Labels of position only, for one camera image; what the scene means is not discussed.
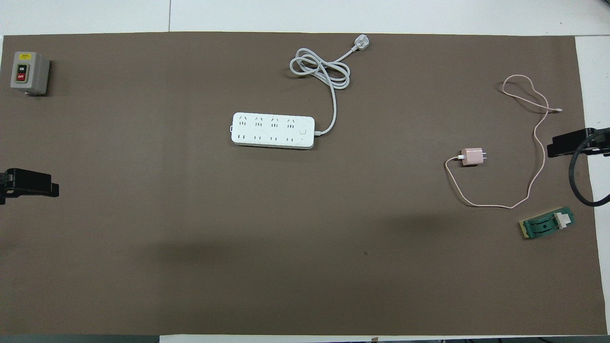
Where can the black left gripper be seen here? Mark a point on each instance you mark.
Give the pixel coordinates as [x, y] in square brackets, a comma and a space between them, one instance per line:
[2, 188]

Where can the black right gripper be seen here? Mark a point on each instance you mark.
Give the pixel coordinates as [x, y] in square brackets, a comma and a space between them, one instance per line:
[603, 143]

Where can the pink charger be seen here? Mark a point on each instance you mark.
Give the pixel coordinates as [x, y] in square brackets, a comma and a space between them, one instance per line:
[472, 156]

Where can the white power strip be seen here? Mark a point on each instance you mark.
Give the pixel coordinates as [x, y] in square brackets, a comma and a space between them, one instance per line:
[271, 131]

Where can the brown table mat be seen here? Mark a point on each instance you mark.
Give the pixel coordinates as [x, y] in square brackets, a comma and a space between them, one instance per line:
[305, 238]

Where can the green knife switch block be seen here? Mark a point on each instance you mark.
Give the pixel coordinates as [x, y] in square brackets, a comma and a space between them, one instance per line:
[543, 225]

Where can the grey switch box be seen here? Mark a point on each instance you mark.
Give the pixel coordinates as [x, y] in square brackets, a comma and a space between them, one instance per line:
[33, 74]

